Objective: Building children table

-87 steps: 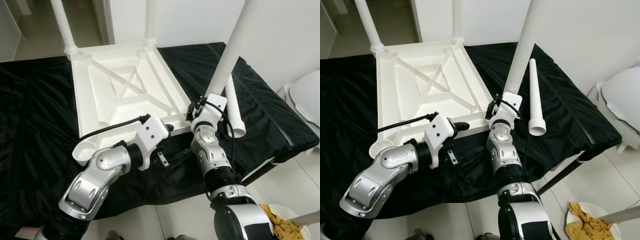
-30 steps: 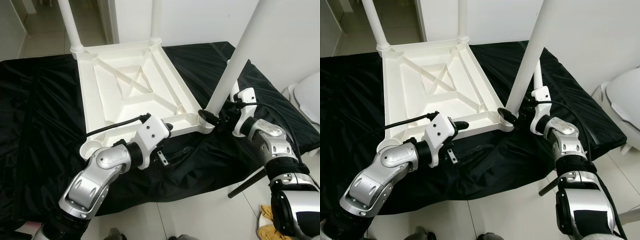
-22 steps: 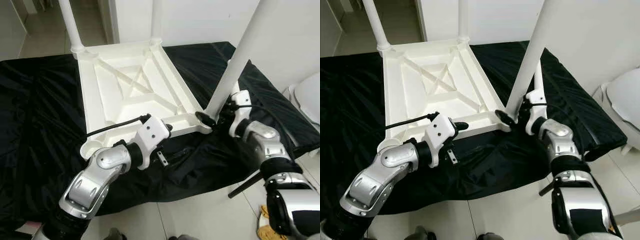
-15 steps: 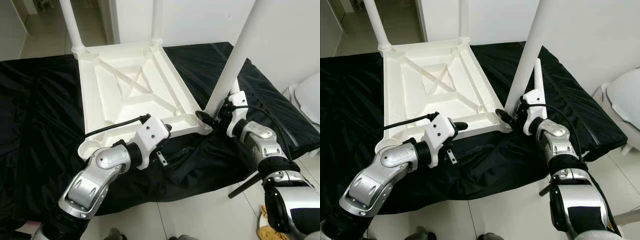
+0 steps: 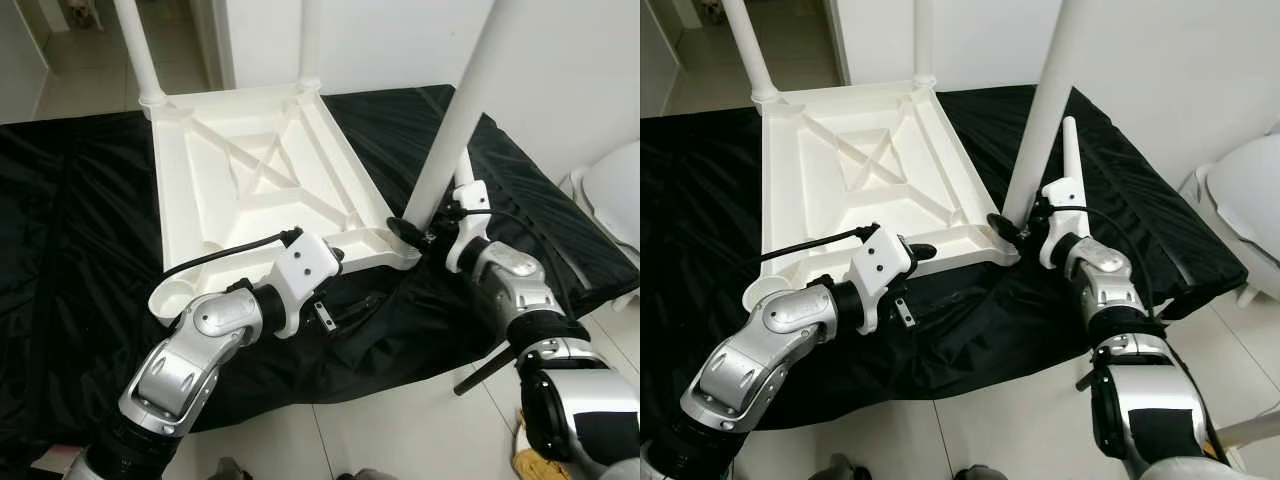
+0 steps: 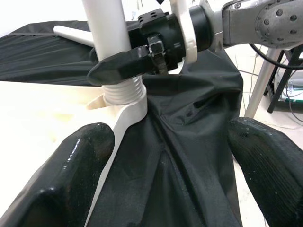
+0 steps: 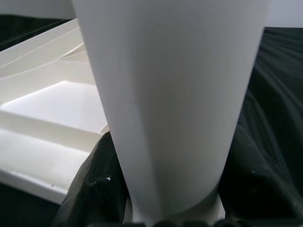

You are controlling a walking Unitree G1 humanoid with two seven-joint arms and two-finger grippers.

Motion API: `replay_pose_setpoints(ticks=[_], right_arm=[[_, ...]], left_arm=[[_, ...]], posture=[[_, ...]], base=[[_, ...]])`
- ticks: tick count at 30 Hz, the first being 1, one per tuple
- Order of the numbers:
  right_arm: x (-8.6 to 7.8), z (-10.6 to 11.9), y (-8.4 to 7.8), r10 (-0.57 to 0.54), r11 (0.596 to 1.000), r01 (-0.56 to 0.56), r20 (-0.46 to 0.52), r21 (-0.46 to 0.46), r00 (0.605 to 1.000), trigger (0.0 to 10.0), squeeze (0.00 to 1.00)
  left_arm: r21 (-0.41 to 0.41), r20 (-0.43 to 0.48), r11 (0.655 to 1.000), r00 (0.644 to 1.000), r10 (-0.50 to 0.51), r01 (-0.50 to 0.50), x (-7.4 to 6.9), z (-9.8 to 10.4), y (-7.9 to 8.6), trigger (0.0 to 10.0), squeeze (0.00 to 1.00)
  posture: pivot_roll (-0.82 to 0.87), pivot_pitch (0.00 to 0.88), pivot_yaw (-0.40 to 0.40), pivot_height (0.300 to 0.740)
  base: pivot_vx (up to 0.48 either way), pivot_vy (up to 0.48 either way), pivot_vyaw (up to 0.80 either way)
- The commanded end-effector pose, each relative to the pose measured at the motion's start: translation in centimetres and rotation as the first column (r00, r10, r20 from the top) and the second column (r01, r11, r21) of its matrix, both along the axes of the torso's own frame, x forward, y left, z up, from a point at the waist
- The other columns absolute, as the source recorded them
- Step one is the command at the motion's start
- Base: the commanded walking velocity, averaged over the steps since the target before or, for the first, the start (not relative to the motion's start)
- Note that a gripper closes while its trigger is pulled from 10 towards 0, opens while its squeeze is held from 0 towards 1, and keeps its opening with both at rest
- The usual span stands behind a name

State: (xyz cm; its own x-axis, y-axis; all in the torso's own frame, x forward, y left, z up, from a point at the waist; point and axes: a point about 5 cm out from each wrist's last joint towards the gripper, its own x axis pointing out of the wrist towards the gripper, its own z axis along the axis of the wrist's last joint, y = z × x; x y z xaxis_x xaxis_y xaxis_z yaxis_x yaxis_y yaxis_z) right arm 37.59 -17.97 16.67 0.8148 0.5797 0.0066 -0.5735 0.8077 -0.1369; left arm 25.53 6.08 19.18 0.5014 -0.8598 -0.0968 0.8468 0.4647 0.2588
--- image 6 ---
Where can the white plastic table leg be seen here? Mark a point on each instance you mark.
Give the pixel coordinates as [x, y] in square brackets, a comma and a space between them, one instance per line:
[106, 28]
[71, 33]

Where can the white plastic table top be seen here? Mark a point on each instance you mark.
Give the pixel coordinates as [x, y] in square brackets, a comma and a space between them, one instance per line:
[35, 113]

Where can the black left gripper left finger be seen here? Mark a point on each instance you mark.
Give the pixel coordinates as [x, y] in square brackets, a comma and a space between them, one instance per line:
[59, 184]

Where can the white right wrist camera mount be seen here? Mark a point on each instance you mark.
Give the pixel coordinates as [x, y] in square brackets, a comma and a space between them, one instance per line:
[187, 35]

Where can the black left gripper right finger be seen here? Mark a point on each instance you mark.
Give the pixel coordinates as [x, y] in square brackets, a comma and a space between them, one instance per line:
[272, 177]

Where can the white metal bar frame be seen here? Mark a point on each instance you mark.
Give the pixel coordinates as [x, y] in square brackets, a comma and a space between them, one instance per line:
[260, 82]

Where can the black tablecloth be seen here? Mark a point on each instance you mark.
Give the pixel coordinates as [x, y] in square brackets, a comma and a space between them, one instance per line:
[189, 142]

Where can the black metal table leg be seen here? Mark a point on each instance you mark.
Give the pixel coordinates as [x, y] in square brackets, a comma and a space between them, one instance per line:
[281, 82]

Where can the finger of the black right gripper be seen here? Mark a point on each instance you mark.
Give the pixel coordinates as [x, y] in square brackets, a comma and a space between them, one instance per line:
[136, 37]
[118, 67]

